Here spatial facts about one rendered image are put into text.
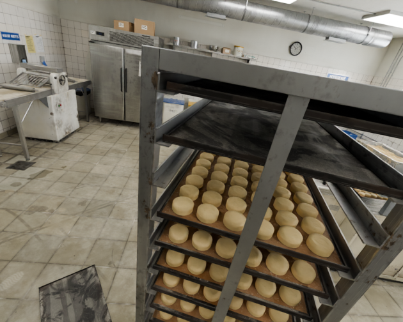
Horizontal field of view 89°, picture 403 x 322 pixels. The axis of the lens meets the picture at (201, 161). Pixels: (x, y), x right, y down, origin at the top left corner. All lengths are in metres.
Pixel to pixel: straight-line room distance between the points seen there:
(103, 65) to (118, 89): 0.53
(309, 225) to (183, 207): 0.30
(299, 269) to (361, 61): 6.96
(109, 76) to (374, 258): 5.17
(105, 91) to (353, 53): 6.29
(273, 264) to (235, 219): 0.14
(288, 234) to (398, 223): 0.18
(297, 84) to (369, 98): 0.09
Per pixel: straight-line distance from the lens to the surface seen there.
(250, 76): 0.32
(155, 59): 0.35
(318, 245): 0.52
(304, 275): 0.57
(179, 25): 5.88
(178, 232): 0.54
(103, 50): 5.27
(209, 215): 0.47
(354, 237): 2.52
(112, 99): 5.34
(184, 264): 0.63
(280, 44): 6.25
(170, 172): 0.46
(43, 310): 2.17
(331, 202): 2.40
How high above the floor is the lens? 1.82
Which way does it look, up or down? 27 degrees down
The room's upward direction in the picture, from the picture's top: 10 degrees clockwise
